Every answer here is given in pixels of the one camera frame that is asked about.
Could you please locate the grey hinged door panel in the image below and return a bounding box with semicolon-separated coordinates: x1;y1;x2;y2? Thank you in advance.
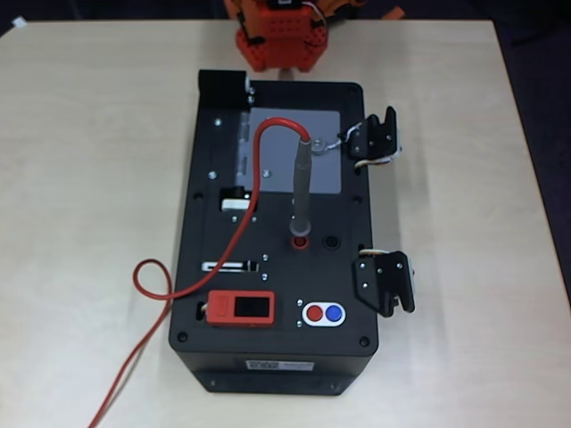
239;108;343;195

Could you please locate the red cable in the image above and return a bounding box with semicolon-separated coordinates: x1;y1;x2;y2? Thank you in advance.
87;116;311;428

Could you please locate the grey test probe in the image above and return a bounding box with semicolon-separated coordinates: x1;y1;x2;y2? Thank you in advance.
288;136;314;237

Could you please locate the black corner block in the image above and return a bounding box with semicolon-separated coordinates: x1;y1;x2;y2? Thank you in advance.
198;69;252;109

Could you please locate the white angle sensor unit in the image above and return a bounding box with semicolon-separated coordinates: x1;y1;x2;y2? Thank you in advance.
219;198;252;213

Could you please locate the black task board box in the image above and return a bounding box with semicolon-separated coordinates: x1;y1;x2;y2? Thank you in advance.
168;69;380;396

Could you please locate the white slider with black knob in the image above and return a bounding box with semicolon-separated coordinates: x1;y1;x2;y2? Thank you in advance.
200;259;261;275

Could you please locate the red display module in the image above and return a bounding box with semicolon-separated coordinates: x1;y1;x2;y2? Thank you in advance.
205;289;277;329

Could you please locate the white label sticker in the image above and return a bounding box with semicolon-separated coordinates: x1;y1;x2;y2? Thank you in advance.
245;358;316;373

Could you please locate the orange printed handle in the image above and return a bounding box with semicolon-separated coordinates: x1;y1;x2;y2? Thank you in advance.
222;0;252;45

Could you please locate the white knob cord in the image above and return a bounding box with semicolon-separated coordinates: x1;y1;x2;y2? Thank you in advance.
323;126;360;153

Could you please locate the black cable holder bracket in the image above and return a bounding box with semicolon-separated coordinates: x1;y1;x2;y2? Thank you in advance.
352;249;418;319
346;105;405;170

